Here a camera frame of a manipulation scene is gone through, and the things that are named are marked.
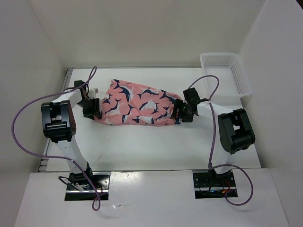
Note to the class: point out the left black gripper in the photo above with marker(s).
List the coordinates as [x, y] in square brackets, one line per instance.
[94, 110]

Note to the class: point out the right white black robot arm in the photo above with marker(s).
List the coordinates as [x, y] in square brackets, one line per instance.
[232, 129]

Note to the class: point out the white plastic mesh basket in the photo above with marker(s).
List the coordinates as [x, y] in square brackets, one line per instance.
[228, 68]

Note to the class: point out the pink shark print shorts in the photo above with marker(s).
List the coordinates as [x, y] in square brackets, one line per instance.
[128, 103]

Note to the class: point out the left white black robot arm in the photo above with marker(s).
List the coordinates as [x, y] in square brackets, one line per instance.
[60, 127]

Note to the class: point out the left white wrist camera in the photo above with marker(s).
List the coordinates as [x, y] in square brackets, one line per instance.
[92, 93]

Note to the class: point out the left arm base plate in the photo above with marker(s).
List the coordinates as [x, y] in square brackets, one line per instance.
[85, 192]

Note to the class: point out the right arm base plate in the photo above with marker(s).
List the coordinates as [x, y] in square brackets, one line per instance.
[208, 184]

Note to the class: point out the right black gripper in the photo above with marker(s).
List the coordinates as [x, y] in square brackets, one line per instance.
[179, 104]

